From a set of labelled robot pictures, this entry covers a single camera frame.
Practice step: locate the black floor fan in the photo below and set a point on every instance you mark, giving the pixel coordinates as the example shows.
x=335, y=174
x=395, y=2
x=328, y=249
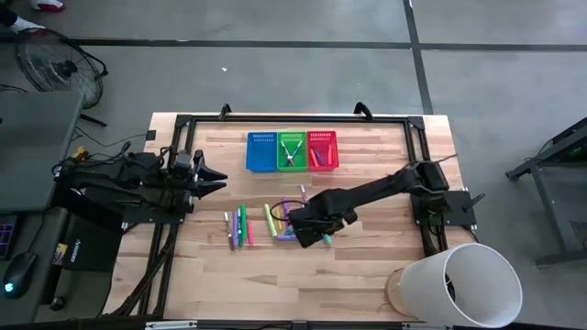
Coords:
x=59, y=69

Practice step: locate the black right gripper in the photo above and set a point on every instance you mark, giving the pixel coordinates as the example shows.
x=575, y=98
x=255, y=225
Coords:
x=325, y=211

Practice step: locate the dark red capped white marker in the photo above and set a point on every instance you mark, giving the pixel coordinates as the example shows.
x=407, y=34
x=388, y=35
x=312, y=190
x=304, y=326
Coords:
x=228, y=229

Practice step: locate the lime green Sharpie marker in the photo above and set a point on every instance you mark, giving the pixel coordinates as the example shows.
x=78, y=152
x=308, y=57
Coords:
x=269, y=220

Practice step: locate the person's foot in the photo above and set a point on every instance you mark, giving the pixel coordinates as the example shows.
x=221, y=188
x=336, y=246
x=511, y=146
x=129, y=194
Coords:
x=23, y=24
x=46, y=4

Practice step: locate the pink highlighter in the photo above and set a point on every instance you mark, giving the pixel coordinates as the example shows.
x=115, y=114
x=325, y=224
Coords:
x=250, y=233

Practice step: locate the small black square pad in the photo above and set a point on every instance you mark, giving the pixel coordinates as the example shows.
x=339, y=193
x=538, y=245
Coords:
x=151, y=135

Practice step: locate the backlit keyboard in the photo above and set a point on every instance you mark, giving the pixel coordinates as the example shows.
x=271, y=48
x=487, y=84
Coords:
x=7, y=236

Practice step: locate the yellow highlighter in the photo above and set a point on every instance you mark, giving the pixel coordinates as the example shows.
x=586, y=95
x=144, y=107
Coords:
x=278, y=220

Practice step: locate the red plastic basket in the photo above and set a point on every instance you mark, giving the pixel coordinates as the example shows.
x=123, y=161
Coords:
x=335, y=167

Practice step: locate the small black knob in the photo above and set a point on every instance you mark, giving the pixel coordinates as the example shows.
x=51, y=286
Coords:
x=57, y=302

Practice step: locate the light purple Sharpie marker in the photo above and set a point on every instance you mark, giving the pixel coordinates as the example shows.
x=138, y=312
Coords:
x=285, y=211

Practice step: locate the green plastic basket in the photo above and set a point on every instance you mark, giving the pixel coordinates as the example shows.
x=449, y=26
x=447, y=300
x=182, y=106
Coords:
x=280, y=167

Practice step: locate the yellow label card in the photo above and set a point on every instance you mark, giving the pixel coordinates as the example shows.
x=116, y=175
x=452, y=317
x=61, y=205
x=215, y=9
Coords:
x=59, y=254

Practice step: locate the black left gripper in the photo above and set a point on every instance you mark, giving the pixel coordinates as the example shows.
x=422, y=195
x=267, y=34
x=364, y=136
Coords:
x=185, y=190

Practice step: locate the black computer mouse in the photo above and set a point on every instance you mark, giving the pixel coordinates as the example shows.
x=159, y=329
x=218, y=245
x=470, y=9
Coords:
x=18, y=275

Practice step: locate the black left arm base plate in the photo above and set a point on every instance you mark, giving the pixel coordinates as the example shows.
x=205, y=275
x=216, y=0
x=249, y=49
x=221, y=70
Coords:
x=137, y=217

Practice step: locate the black metal cart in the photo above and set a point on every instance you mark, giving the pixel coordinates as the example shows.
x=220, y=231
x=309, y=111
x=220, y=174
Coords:
x=550, y=183

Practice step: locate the red highlighter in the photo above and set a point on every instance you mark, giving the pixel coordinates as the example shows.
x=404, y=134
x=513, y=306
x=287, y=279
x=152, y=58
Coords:
x=313, y=157

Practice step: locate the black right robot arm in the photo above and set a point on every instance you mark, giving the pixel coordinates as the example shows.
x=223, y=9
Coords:
x=376, y=188

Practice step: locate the grey desk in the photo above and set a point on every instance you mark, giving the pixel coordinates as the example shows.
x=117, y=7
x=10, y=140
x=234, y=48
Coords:
x=36, y=146

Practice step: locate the teal Sharpie marker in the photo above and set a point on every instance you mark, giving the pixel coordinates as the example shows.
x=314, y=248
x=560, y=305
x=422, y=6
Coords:
x=327, y=239

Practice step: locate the dark desk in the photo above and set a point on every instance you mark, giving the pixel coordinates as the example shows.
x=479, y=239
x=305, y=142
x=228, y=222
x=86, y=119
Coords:
x=27, y=311

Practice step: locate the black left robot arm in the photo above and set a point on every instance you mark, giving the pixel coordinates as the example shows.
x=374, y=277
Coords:
x=114, y=179

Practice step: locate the magenta capped white marker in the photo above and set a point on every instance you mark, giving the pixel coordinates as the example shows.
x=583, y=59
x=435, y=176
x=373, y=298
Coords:
x=303, y=192

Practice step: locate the blue plastic basket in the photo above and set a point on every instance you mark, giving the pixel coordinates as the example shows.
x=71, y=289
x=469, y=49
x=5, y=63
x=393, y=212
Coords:
x=261, y=153

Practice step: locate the blue violet highlighter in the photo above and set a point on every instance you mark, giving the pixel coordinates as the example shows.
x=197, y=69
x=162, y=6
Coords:
x=319, y=157

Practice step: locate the orange highlighter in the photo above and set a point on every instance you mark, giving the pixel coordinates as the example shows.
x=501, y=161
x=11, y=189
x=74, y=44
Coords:
x=329, y=153

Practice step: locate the black aluminium table frame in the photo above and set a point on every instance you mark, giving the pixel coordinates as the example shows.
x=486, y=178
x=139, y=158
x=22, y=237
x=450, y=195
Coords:
x=298, y=119

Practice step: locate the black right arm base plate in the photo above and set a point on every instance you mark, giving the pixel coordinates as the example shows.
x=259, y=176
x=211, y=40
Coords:
x=454, y=206

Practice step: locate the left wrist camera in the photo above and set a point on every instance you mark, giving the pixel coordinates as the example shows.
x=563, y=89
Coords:
x=182, y=162

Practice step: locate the green capped white marker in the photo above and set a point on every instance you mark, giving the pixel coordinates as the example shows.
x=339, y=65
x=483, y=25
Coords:
x=239, y=240

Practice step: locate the black Husky bag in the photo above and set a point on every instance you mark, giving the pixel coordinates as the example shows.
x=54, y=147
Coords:
x=91, y=243

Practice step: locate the blue capped white marker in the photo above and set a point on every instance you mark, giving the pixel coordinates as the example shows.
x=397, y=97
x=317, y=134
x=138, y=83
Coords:
x=297, y=147

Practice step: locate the thin teal marker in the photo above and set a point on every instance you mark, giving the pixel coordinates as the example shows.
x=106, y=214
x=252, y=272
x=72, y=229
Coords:
x=289, y=231

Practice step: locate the lavender Sharpie marker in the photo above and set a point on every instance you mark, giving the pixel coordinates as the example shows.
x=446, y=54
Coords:
x=235, y=229

